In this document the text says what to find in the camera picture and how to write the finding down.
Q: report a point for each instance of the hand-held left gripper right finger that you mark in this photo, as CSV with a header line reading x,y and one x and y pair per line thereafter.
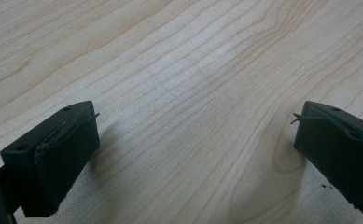
x,y
337,146

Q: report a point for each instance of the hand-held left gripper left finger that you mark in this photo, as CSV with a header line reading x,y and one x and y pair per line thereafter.
x,y
58,155

